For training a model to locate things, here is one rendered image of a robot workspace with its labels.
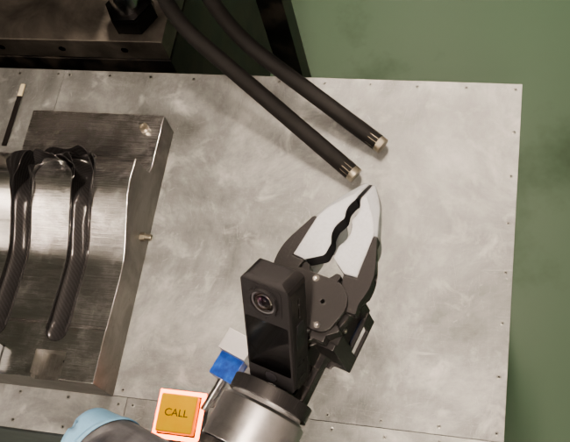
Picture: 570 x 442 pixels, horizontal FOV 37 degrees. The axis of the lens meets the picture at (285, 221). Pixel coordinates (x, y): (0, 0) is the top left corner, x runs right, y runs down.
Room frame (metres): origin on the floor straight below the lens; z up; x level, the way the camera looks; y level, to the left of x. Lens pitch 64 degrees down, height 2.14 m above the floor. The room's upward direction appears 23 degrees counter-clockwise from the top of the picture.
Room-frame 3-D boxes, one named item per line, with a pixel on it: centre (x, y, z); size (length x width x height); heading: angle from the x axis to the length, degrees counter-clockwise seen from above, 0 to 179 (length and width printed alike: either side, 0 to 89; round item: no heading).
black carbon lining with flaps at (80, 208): (0.76, 0.38, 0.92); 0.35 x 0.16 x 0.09; 150
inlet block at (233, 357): (0.44, 0.18, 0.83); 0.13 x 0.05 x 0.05; 128
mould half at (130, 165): (0.77, 0.36, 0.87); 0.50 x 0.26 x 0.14; 150
